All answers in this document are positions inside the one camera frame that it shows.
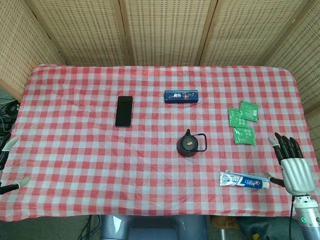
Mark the black smartphone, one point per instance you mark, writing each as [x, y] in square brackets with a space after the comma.
[124, 111]

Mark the brown leather object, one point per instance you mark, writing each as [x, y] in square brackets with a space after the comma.
[225, 222]

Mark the red white checkered tablecloth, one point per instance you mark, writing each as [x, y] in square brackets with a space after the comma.
[100, 162]

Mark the white blue toothpaste tube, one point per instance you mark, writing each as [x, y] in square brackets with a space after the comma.
[245, 181]

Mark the woven bamboo screen panel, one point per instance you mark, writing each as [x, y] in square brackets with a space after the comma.
[167, 32]
[85, 32]
[300, 60]
[250, 32]
[17, 45]

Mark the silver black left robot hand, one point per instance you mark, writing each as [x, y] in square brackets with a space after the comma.
[8, 146]

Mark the green sachet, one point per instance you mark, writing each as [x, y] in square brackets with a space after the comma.
[235, 118]
[243, 136]
[249, 111]

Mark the black round lid with knob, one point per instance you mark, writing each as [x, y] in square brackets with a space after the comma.
[189, 143]

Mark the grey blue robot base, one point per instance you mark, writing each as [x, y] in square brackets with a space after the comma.
[152, 228]

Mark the blue rectangular box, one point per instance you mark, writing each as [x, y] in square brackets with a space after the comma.
[181, 96]

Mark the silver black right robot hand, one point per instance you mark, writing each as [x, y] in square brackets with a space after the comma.
[297, 172]

